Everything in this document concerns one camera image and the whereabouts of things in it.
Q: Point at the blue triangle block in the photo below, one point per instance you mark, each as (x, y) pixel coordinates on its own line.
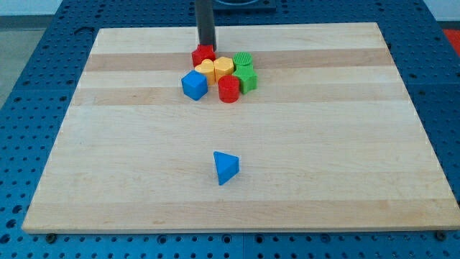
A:
(227, 166)

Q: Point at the red cylinder block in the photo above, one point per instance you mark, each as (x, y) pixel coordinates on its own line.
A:
(228, 88)

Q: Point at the green star block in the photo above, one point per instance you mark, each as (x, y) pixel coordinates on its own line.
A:
(247, 78)

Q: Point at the blue cube block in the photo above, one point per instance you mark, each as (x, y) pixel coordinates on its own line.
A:
(195, 85)

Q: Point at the yellow hexagon block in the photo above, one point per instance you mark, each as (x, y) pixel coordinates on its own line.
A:
(223, 66)

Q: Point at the yellow heart block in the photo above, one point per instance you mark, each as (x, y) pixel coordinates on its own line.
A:
(207, 69)

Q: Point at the green cylinder block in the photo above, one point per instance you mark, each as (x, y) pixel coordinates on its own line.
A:
(242, 60)

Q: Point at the red star block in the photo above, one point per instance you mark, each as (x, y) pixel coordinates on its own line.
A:
(201, 53)

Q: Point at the wooden board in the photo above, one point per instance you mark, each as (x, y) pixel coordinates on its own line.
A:
(330, 140)

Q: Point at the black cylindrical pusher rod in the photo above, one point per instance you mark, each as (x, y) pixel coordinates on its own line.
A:
(205, 23)

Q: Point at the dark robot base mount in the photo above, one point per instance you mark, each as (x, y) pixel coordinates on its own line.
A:
(244, 5)

